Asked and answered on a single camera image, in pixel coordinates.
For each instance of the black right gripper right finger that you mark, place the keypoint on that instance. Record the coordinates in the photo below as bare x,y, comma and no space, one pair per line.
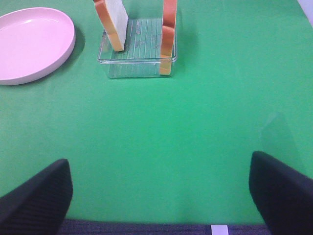
282,195

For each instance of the bread slice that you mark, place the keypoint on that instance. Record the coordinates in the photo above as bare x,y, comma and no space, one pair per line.
168,35
114,18

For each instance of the clear bread container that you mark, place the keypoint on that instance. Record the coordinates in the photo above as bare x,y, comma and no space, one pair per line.
141,55

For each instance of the green tablecloth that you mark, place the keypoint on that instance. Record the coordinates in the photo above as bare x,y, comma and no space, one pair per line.
174,149

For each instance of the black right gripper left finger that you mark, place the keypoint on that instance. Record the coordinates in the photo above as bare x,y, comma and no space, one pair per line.
39,205

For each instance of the pink round plate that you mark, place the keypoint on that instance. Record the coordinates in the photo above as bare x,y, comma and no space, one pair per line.
34,42

